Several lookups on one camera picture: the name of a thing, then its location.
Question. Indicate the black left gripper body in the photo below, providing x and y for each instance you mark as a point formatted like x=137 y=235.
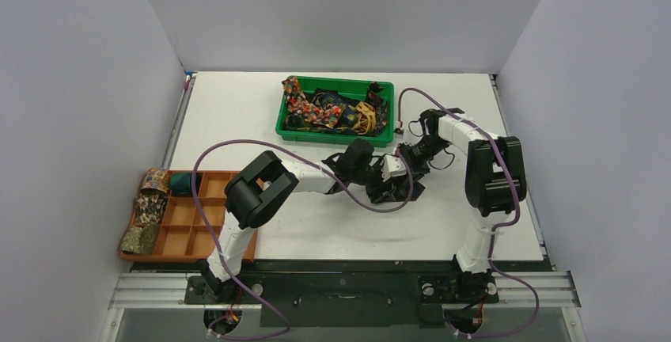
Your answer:
x=367 y=175

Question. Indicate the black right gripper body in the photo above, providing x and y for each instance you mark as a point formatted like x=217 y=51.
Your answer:
x=407 y=152

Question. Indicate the dark brown blue-patterned tie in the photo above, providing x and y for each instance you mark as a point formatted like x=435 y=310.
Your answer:
x=397 y=189

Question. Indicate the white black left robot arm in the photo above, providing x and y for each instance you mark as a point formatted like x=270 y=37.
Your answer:
x=255 y=195

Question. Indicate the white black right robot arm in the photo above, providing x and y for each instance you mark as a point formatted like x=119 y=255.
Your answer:
x=494 y=186

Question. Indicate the yellow patterned tie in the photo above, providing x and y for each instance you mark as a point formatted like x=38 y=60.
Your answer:
x=366 y=120

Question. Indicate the red floral patterned tie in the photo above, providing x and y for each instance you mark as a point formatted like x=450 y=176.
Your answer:
x=326 y=114

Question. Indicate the dark navy patterned tie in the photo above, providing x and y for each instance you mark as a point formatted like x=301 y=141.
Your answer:
x=348 y=118

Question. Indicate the green plastic bin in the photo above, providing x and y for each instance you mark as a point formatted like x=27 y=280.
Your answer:
x=351 y=88

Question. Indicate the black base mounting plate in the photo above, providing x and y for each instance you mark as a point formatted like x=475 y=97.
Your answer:
x=420 y=293

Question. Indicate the orange compartment tray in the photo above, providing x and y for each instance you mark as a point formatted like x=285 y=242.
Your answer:
x=183 y=236

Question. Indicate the dark teal rolled tie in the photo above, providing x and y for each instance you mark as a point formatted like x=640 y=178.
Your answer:
x=180 y=184

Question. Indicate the colourful rolled tie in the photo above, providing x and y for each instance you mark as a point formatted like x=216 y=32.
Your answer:
x=156 y=180

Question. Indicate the brown floral rolled tie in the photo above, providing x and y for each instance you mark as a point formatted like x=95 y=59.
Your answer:
x=150 y=207

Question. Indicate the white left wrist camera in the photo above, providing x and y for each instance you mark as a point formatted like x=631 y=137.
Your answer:
x=392 y=167

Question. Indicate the aluminium frame rail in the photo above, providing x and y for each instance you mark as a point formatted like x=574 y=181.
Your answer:
x=176 y=291

